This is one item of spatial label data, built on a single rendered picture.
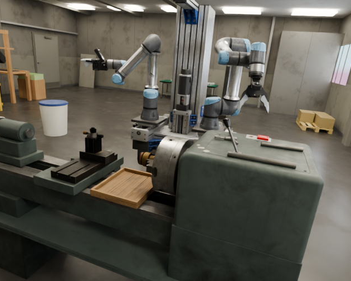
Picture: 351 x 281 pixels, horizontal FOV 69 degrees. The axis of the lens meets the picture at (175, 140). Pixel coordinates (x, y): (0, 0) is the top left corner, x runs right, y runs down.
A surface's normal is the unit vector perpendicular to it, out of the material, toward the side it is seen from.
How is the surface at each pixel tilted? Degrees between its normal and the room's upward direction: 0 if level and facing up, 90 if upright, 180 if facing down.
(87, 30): 90
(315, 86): 90
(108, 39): 90
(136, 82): 90
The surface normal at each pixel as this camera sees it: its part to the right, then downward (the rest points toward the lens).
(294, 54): -0.31, 0.27
